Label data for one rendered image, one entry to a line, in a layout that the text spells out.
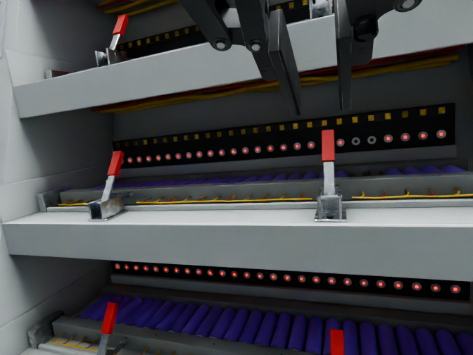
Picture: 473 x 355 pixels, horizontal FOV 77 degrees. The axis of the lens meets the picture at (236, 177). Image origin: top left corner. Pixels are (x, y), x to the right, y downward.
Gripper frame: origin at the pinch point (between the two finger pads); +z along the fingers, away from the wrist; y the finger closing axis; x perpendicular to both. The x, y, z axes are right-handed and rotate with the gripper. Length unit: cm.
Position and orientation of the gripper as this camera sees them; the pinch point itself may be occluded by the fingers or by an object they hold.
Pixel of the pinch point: (314, 66)
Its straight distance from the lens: 21.1
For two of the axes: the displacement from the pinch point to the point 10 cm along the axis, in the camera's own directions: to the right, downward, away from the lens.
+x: 0.7, -9.4, 3.2
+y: 9.4, -0.5, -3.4
